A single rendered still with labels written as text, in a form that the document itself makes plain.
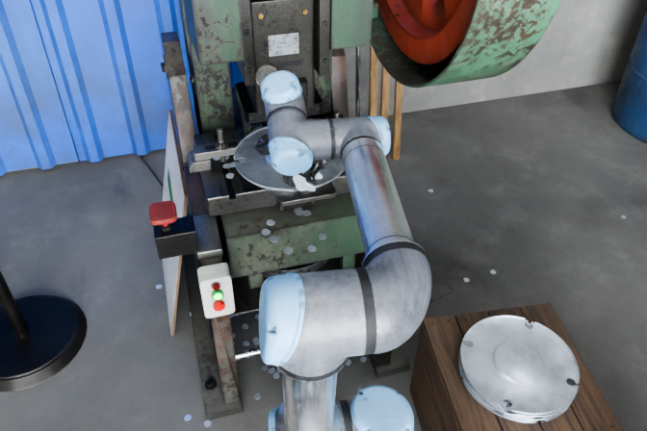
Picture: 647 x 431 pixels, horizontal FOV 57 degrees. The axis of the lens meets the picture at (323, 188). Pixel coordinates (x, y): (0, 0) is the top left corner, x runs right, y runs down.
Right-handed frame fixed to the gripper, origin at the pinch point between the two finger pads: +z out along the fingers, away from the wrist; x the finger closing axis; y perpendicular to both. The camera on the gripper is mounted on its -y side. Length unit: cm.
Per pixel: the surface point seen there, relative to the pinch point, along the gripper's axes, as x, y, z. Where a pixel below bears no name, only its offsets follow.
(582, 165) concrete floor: 126, 62, 127
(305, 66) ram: 23.2, -7.8, -13.9
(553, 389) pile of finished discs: -10, 67, 39
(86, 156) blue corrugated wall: 28, -143, 90
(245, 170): -0.4, -15.5, 1.3
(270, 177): 0.1, -8.7, 1.5
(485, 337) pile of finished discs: -3, 49, 42
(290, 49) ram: 22.4, -10.4, -19.4
